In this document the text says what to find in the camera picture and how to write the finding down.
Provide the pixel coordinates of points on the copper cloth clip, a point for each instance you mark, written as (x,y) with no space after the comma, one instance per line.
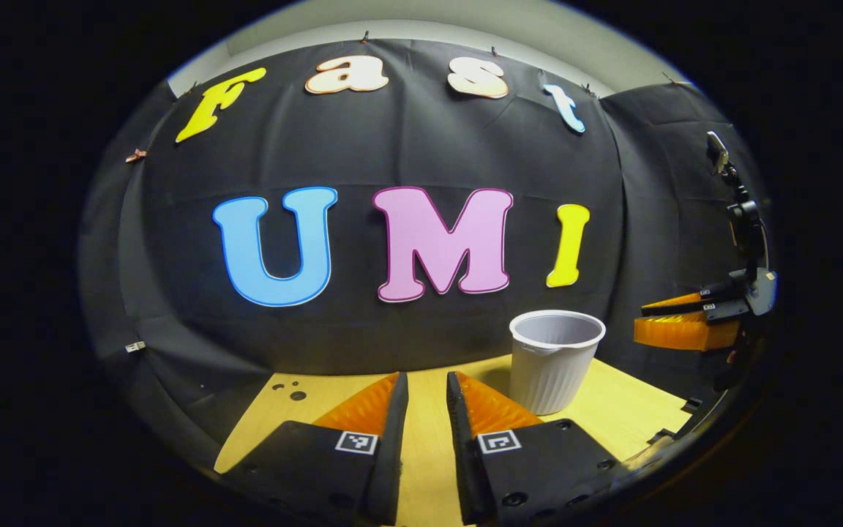
(136,155)

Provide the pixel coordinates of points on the white cloth clip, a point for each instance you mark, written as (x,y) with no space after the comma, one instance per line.
(135,346)

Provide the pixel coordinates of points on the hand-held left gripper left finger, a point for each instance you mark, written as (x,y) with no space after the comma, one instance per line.
(388,454)

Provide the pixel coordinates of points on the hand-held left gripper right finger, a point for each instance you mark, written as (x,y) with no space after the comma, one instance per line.
(465,454)

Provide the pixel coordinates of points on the white ribbed garbage bin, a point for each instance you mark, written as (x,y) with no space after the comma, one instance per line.
(553,380)

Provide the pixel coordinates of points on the black backdrop cloth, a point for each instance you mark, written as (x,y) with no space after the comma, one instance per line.
(392,146)

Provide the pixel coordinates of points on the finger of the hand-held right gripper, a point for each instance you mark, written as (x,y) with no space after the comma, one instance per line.
(685,333)
(692,301)

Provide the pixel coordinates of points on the wooden desktop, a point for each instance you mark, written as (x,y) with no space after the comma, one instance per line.
(425,439)

